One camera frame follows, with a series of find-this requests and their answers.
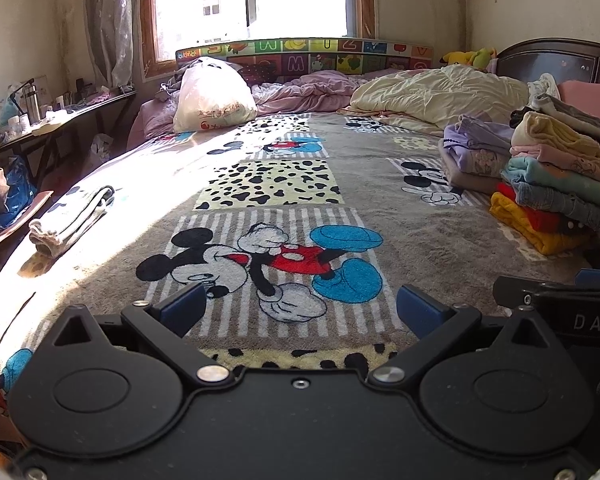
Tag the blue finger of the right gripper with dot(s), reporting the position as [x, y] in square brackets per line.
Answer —
[588, 278]

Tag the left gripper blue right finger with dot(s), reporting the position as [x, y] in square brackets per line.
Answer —
[421, 313]

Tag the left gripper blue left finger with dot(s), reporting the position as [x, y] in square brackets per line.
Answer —
[181, 311]

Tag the purple folded clothes pile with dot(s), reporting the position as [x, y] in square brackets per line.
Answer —
[474, 152]

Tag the blue denim folded garment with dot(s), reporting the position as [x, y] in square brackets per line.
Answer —
[547, 199]

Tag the red folded garment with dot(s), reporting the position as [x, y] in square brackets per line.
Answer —
[540, 220]

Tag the yellow knitted sweater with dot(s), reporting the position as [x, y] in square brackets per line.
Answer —
[547, 244]

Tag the pink folded garment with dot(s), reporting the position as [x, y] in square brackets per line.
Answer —
[559, 159]

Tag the teal folded garment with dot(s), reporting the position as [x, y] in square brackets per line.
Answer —
[528, 170]

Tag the Mickey Mouse plush blanket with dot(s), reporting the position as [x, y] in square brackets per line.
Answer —
[301, 230]

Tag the folded grey garment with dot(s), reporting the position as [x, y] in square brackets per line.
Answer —
[69, 219]

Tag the cream yellow folded garment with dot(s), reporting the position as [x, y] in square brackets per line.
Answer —
[536, 129]

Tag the pink pillow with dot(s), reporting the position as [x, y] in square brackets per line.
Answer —
[583, 95]

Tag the white patterned folded cloth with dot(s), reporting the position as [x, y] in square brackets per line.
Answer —
[545, 85]

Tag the blue plastic bag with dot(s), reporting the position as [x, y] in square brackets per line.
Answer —
[17, 191]

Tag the dark side table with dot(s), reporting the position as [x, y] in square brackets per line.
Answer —
[48, 146]

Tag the cream quilted duvet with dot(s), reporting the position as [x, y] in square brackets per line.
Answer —
[442, 95]

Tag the dark wooden headboard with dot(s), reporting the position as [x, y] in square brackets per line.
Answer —
[565, 59]

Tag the white plastic bag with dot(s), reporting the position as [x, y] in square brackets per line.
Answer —
[212, 96]

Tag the yellow plush toy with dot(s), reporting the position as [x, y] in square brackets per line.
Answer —
[480, 59]

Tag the steel thermos bottle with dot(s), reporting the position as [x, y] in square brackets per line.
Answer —
[30, 96]

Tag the pink crumpled bedsheet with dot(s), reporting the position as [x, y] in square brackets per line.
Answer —
[323, 91]

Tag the colourful alphabet foam mat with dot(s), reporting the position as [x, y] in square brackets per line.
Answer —
[301, 56]

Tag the wooden framed window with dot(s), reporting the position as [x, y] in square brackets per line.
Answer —
[237, 26]

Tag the grey sheer curtain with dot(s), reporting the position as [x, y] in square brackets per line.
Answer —
[109, 29]

